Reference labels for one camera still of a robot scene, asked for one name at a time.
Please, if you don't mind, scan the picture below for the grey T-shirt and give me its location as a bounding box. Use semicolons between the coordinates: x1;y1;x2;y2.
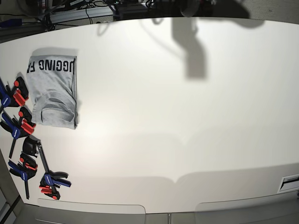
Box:
26;55;78;130

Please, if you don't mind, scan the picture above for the long bar clamp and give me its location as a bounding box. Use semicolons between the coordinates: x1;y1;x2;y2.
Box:
23;137;71;200

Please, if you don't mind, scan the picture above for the blue red clamp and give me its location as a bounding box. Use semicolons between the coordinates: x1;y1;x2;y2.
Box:
0;106;36;159
0;77;29;112
8;152;38;199

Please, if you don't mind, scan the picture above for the top blue red clamp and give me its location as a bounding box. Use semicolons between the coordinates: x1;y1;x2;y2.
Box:
0;77;29;112

